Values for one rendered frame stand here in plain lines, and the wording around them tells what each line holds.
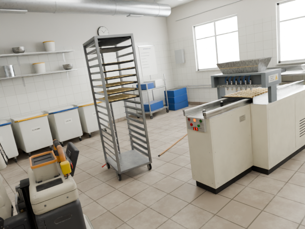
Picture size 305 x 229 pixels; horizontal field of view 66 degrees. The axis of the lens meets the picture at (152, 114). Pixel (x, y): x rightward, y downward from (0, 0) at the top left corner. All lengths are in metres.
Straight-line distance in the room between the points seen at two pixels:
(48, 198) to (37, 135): 3.60
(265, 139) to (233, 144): 0.38
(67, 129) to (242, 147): 3.59
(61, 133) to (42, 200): 3.75
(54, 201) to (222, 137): 1.68
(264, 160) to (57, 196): 2.25
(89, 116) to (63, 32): 2.04
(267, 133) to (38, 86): 4.58
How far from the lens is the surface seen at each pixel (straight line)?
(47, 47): 5.57
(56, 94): 5.78
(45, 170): 1.60
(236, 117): 2.65
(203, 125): 2.34
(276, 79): 2.90
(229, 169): 2.71
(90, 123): 5.41
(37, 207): 1.51
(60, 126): 5.15
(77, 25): 6.20
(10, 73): 5.32
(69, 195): 1.51
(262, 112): 2.80
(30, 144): 5.02
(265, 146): 2.91
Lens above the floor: 1.42
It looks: 12 degrees down
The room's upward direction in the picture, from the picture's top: 8 degrees counter-clockwise
